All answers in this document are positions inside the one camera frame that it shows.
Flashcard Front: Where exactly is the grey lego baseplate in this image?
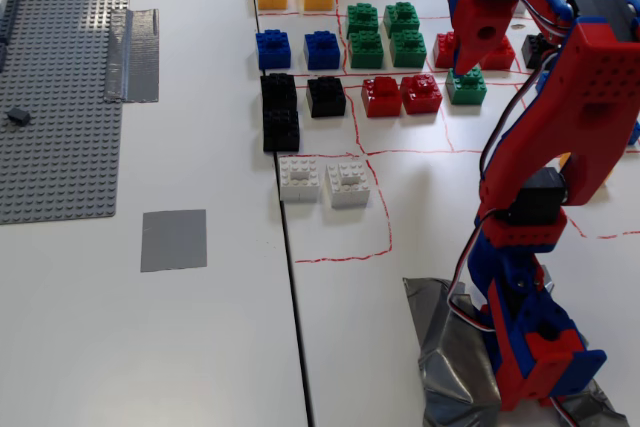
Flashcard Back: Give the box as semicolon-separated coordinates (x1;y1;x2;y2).
0;0;135;226

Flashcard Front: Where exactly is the grey tape patch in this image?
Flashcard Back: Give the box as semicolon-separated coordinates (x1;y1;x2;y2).
140;209;208;273

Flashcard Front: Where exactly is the red lego block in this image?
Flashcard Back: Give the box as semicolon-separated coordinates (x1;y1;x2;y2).
399;74;444;116
432;31;459;70
480;35;517;71
360;75;403;119

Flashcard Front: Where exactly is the white lego block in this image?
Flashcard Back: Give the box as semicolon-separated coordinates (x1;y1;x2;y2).
324;160;372;210
278;156;321;203

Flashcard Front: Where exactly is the green lego block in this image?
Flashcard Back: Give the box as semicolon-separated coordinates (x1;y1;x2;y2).
345;2;380;38
388;29;428;69
348;29;386;70
383;0;421;39
444;65;489;107

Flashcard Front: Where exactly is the black lego block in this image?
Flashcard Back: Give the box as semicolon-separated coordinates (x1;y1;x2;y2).
520;32;559;71
306;75;347;119
262;109;301;153
260;72;298;113

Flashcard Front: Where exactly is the crumpled grey duct tape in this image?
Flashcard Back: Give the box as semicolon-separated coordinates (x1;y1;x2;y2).
402;276;631;427

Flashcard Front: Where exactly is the long grey tape strip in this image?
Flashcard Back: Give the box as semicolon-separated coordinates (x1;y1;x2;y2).
103;8;161;104

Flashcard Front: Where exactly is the grey lego brick row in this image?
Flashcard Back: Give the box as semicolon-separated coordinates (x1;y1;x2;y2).
0;0;21;73

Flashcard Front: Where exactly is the thin servo cable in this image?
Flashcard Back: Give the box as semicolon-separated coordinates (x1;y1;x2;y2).
446;219;496;333
478;46;561;188

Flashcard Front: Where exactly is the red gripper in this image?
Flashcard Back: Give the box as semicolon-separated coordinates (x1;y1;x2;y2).
412;0;520;83

